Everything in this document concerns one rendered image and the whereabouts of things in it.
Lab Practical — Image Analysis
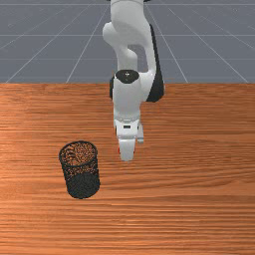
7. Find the dark mesh basket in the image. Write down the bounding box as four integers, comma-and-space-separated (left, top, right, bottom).
58, 139, 102, 200

